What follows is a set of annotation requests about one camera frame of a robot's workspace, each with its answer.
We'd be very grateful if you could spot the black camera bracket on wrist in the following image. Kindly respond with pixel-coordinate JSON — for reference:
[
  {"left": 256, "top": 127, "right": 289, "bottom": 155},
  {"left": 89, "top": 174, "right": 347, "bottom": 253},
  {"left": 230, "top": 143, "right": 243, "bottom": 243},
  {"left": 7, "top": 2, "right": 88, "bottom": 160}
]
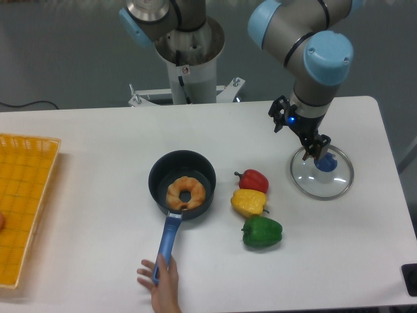
[{"left": 268, "top": 95, "right": 291, "bottom": 133}]

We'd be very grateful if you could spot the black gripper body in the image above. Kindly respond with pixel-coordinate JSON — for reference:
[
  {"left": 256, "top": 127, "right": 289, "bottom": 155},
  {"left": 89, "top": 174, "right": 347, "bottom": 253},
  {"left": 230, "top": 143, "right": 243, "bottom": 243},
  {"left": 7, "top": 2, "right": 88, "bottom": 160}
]
[{"left": 288, "top": 104, "right": 325, "bottom": 147}]

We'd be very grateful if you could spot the yellow woven basket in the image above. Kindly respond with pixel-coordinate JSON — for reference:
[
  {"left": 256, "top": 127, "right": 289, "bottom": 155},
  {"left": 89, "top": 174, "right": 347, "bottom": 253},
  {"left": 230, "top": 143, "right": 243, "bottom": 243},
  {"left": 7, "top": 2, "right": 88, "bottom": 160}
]
[{"left": 1, "top": 133, "right": 61, "bottom": 289}]

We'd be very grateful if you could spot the yellow bell pepper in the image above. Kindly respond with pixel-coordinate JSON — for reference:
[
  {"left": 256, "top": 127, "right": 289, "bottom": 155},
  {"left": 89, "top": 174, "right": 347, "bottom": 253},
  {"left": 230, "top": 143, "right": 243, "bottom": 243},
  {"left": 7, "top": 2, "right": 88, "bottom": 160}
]
[{"left": 231, "top": 189, "right": 268, "bottom": 218}]

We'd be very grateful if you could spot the glass pot lid blue knob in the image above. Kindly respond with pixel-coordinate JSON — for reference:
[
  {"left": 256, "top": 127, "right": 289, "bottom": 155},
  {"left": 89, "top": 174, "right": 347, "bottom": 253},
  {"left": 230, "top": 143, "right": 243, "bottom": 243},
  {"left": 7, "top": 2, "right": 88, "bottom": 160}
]
[{"left": 289, "top": 145, "right": 354, "bottom": 200}]

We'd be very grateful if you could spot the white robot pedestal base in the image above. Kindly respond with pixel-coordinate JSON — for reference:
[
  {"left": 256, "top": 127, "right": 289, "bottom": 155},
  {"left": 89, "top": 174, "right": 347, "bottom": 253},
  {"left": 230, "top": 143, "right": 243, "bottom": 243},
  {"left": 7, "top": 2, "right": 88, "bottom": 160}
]
[{"left": 128, "top": 16, "right": 246, "bottom": 107}]

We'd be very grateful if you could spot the person's hand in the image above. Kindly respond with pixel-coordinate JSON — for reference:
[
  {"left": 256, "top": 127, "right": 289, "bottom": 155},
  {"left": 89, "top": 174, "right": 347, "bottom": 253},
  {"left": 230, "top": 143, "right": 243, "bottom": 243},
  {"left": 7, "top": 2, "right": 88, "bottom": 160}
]
[{"left": 137, "top": 255, "right": 182, "bottom": 312}]

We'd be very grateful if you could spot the glazed ring bread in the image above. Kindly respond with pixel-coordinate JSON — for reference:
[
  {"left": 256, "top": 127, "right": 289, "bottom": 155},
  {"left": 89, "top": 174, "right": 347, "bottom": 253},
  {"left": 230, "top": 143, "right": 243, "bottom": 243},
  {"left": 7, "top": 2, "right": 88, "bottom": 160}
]
[{"left": 165, "top": 176, "right": 206, "bottom": 211}]

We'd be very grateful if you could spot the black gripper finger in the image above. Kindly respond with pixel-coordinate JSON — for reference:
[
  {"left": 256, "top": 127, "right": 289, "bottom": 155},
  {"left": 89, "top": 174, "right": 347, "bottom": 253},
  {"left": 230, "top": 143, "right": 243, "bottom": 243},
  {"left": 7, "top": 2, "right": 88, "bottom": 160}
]
[
  {"left": 314, "top": 134, "right": 331, "bottom": 160},
  {"left": 302, "top": 139, "right": 316, "bottom": 160}
]

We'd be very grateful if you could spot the red bell pepper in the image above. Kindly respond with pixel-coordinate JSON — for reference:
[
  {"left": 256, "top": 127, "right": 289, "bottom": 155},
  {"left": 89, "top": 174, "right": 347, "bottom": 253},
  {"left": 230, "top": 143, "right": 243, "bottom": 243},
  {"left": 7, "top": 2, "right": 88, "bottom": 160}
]
[{"left": 234, "top": 169, "right": 269, "bottom": 194}]

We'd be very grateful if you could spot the black floor cable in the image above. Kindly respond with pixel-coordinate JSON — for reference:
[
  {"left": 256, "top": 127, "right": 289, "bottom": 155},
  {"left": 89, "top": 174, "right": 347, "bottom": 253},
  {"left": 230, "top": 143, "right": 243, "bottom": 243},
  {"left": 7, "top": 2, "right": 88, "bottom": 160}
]
[{"left": 0, "top": 100, "right": 60, "bottom": 110}]

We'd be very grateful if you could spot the green bell pepper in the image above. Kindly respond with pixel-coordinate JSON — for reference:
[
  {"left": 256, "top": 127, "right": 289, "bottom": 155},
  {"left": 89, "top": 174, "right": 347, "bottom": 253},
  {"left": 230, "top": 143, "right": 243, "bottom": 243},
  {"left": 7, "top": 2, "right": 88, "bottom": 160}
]
[{"left": 241, "top": 216, "right": 283, "bottom": 248}]

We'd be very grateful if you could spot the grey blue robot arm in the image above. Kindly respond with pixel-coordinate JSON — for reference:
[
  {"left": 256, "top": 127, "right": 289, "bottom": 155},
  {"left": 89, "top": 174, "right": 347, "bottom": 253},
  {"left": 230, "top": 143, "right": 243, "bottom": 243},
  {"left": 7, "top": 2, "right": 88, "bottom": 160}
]
[{"left": 119, "top": 1, "right": 362, "bottom": 160}]

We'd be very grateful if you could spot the black object at table edge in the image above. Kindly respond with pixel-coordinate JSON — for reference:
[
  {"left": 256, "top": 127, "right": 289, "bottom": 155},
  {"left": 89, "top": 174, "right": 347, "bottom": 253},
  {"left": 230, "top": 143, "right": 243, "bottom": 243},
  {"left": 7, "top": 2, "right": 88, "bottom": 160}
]
[{"left": 401, "top": 263, "right": 417, "bottom": 297}]

